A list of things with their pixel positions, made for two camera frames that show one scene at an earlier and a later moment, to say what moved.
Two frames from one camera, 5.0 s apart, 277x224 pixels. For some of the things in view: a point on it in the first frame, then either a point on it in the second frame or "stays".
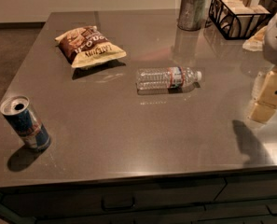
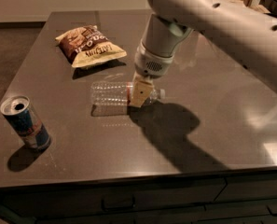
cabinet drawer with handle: [161, 198] stays
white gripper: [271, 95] → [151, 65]
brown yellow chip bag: [86, 47] stays
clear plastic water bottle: [167, 80] → [111, 93]
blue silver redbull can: [19, 111] stays
